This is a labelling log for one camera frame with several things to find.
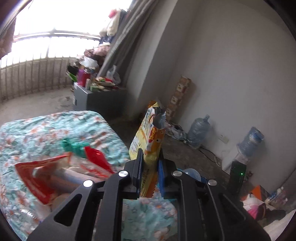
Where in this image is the red snack bag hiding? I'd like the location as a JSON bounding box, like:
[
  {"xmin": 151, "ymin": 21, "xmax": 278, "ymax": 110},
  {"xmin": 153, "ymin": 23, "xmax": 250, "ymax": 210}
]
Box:
[{"xmin": 15, "ymin": 146, "xmax": 115, "ymax": 205}]

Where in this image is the tall printed cardboard box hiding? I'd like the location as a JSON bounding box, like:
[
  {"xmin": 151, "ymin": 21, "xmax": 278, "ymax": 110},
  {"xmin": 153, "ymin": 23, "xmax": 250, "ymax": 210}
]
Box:
[{"xmin": 166, "ymin": 75, "xmax": 192, "ymax": 121}]

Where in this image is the floral teal bed quilt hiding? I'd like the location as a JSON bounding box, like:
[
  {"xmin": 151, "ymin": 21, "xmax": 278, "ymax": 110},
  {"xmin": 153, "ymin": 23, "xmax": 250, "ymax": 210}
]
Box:
[{"xmin": 0, "ymin": 110, "xmax": 179, "ymax": 241}]

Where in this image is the grey curtain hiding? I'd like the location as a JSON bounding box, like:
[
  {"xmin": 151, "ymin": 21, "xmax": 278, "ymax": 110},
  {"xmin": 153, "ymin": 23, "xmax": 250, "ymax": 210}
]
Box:
[{"xmin": 97, "ymin": 0, "xmax": 159, "ymax": 77}]

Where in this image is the black router device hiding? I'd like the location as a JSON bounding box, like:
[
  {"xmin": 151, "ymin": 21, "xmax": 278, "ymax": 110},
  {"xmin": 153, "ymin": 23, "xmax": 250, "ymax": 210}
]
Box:
[{"xmin": 227, "ymin": 161, "xmax": 246, "ymax": 196}]

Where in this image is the yellow snack wrapper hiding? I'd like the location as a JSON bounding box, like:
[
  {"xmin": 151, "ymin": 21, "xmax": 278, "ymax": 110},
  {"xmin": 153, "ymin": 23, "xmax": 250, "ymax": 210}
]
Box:
[{"xmin": 129, "ymin": 101, "xmax": 166, "ymax": 198}]

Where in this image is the blue plastic basket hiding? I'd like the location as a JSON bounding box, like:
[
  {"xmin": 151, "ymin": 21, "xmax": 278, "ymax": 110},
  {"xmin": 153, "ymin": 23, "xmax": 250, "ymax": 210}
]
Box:
[{"xmin": 179, "ymin": 168, "xmax": 207, "ymax": 183}]

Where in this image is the grey cabinet with clutter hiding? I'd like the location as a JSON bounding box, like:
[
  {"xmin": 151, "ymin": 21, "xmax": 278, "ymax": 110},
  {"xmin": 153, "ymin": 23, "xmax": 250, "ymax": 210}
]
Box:
[{"xmin": 67, "ymin": 42, "xmax": 127, "ymax": 120}]

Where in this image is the large water jug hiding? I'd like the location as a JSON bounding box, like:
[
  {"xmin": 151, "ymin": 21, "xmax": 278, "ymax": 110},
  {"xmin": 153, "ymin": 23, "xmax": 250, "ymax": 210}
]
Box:
[{"xmin": 187, "ymin": 114, "xmax": 211, "ymax": 148}]

